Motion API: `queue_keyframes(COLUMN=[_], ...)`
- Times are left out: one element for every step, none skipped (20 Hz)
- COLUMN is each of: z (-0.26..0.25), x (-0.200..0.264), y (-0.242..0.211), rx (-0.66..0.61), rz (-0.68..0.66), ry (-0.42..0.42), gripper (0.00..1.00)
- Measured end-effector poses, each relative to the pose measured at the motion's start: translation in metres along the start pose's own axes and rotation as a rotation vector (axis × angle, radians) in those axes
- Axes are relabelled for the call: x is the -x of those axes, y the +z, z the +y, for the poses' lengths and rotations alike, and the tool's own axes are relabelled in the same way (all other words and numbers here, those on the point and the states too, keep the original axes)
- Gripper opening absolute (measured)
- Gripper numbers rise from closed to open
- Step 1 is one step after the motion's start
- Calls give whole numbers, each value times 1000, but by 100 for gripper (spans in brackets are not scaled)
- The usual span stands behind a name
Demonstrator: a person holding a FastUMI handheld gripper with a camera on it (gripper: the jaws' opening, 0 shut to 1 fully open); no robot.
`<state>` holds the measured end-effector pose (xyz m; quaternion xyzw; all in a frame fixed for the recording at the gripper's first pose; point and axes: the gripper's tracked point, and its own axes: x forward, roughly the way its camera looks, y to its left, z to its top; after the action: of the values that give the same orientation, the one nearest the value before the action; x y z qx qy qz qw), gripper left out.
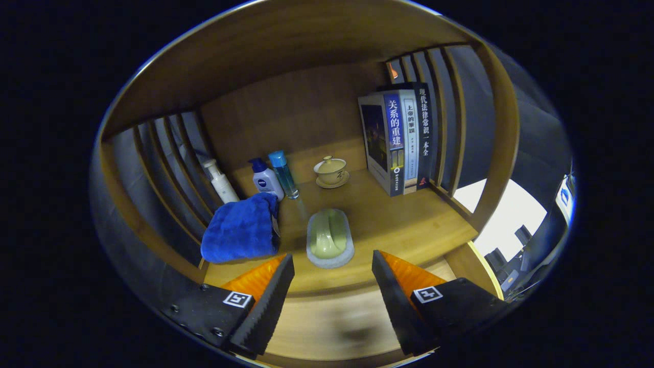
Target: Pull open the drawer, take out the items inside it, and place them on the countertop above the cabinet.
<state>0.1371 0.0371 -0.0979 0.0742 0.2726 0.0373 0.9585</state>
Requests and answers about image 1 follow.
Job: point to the teal bottle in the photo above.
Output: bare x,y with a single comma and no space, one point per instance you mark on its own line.
285,176

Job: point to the white desk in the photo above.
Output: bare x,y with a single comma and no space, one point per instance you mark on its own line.
567,212

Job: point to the blue towel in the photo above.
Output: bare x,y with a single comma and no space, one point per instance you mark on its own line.
237,230

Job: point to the green scrub brush grey pad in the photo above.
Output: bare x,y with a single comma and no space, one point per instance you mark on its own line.
327,237

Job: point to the wooden drawer with black knob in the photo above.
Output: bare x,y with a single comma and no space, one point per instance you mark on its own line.
327,322

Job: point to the white spine book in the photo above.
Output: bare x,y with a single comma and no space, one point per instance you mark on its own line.
410,138

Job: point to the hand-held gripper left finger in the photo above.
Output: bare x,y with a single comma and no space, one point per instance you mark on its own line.
268,306

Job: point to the white pump bottle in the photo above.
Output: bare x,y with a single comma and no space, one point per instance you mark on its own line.
224,186

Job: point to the white lotion bottle blue cap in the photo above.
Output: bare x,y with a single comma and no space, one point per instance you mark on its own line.
265,183

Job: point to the wooden cabinet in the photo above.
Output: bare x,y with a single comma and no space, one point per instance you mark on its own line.
286,30

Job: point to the small blue item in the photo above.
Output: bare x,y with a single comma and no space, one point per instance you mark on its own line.
565,195

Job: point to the black spine book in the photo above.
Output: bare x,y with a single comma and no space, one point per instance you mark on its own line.
425,133

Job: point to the wooden countertop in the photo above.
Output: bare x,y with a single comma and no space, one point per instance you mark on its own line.
388,220

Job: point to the beige lidded teacup with saucer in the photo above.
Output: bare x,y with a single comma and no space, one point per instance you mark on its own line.
332,171

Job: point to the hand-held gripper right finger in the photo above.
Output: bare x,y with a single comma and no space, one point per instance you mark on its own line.
393,301

